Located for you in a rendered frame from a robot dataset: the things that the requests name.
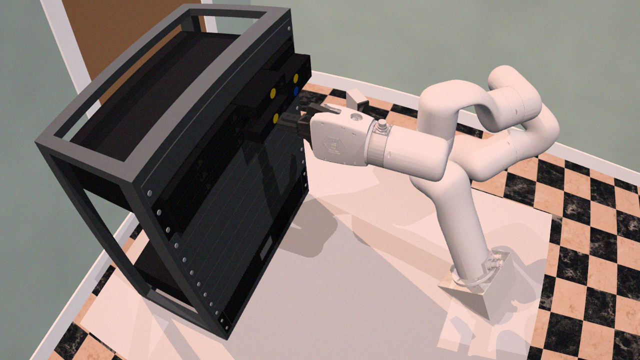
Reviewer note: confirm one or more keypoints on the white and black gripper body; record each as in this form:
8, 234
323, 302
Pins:
341, 138

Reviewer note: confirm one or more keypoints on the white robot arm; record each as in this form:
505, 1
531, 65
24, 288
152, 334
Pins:
440, 164

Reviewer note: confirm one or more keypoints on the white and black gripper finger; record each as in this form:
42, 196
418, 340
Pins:
294, 121
301, 132

